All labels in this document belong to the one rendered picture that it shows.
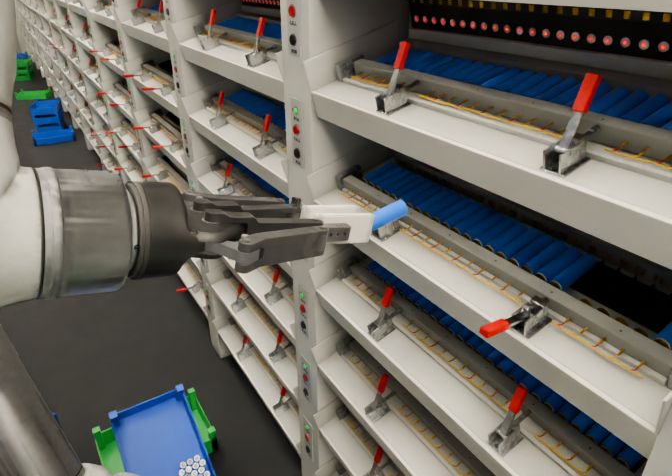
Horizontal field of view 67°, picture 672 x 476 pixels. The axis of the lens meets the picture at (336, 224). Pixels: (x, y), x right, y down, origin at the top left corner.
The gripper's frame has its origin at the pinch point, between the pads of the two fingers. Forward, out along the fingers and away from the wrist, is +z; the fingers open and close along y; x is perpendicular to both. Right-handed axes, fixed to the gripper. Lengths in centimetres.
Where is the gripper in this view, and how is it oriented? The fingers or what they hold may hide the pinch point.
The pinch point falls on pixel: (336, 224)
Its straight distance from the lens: 50.3
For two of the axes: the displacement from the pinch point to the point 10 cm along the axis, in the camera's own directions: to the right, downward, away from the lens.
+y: -5.8, -3.6, 7.3
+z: 7.9, -0.2, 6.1
